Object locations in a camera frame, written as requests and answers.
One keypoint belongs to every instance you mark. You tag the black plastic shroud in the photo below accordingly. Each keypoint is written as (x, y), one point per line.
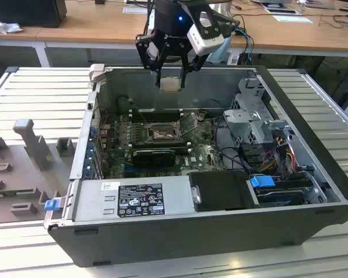
(220, 191)

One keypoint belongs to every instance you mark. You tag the black open PC case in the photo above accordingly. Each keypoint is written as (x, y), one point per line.
(191, 240)

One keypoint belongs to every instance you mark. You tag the black power supply label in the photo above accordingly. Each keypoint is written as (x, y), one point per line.
(140, 199)

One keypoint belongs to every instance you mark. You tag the blue slot clip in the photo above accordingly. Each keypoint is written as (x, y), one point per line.
(90, 152)
(92, 131)
(88, 168)

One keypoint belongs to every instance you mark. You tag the black round component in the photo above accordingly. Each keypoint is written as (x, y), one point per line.
(123, 102)

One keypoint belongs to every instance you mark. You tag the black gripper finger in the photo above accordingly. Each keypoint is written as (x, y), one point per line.
(185, 62)
(142, 49)

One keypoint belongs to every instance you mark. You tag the CPU socket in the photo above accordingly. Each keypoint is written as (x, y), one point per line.
(162, 134)

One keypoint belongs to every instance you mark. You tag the pale paper sheet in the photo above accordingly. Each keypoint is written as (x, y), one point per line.
(136, 10)
(291, 19)

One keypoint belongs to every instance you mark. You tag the round coin battery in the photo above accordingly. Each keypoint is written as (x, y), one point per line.
(200, 117)

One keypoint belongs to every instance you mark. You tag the small white sticker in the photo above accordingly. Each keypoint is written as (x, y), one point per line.
(110, 186)

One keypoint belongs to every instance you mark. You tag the black RAM slot bank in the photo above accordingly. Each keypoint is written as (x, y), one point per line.
(162, 144)
(156, 116)

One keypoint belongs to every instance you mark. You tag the black box on desk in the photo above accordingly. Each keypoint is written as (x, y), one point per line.
(26, 13)

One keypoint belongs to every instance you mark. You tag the wooden desk white frame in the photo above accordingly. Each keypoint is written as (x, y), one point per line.
(104, 26)

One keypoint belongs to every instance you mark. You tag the green RAM stick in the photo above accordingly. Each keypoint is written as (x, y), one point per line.
(3, 194)

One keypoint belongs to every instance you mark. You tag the black graphics card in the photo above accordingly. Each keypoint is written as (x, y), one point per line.
(153, 158)

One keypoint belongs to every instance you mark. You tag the grey parts rack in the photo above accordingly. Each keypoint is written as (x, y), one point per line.
(32, 176)

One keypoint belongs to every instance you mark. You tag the grey case corner latch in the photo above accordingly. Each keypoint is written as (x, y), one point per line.
(96, 73)

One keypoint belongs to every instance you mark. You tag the silver square CPU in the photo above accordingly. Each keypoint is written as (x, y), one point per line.
(169, 84)

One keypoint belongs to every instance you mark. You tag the small white box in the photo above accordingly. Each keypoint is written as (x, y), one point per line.
(233, 59)

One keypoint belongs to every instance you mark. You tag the silver metal drive cage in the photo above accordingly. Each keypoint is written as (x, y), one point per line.
(249, 121)

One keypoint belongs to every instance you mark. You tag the black hard disk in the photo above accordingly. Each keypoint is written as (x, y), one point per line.
(281, 198)

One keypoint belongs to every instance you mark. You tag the silver hinge bracket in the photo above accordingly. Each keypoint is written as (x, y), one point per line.
(196, 194)

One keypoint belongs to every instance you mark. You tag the green motherboard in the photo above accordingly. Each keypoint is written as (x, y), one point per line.
(200, 156)

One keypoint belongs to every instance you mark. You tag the blue disk carrier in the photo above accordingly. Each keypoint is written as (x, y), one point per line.
(261, 184)

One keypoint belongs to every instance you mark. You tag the crumpled white paper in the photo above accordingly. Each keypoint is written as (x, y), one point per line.
(7, 27)

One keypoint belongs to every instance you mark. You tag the silver power supply unit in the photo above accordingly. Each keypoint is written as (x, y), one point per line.
(90, 202)

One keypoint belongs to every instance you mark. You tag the dark flat tablet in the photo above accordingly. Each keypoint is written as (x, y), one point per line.
(281, 11)

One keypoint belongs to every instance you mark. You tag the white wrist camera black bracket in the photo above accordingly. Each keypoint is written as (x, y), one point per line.
(206, 36)

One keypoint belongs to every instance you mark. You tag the blue case latch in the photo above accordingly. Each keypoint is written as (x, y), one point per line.
(52, 205)

